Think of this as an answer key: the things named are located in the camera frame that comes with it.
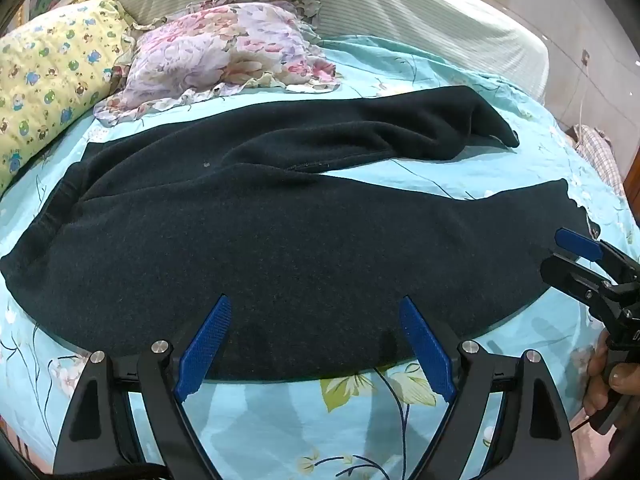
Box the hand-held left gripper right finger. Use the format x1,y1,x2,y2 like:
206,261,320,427
398,295,581,480

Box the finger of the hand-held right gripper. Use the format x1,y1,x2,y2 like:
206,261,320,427
555,227,640,283
540,254,615,307

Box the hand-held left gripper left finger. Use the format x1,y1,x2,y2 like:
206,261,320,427
52,294,233,480

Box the black pants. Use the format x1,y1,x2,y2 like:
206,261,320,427
0,85,588,385

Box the person's right hand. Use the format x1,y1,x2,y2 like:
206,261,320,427
584,332,640,433

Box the plaid cloth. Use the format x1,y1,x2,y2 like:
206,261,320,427
565,124,627,197

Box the turquoise floral bed sheet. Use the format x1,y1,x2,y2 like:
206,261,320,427
0,34,632,480

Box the white striped padded headboard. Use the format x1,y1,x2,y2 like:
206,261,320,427
102,0,551,106

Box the pink floral ruffled pillow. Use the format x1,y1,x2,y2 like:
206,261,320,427
94,0,343,127

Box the yellow cartoon print pillow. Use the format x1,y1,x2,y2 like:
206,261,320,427
0,0,137,196

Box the thin black cable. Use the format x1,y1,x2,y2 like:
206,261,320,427
570,410,601,433

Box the white cable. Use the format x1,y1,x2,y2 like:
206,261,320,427
576,62,592,131

